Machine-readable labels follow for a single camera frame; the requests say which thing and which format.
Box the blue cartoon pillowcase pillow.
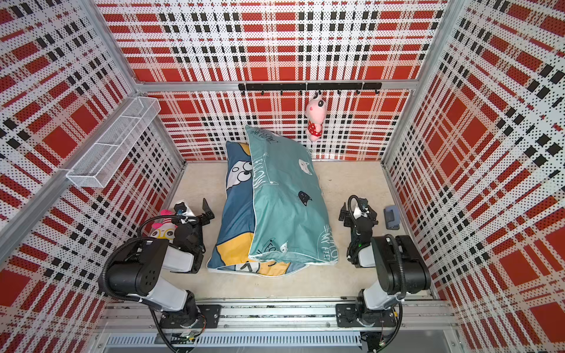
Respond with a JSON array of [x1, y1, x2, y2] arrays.
[[207, 141, 291, 277]]

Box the green cat pillowcase pillow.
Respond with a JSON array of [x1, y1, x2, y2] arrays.
[[246, 126, 338, 266]]

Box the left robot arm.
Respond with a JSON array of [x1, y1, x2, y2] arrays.
[[98, 200, 215, 329]]

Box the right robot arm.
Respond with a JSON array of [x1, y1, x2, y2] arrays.
[[335, 195, 431, 328]]

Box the white plush doll yellow glasses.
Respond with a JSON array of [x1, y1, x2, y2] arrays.
[[149, 210, 177, 243]]

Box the small grey blue device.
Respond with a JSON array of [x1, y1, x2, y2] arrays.
[[383, 205, 401, 230]]

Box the pink hanging plush toy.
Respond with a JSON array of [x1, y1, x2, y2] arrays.
[[305, 91, 328, 142]]

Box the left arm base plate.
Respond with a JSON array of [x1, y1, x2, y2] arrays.
[[159, 304, 222, 329]]

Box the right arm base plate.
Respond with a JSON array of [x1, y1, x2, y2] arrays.
[[335, 303, 397, 328]]

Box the white wire mesh basket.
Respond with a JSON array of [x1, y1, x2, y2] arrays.
[[66, 96, 160, 188]]

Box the black hook rail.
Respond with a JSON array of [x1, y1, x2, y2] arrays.
[[238, 82, 383, 93]]

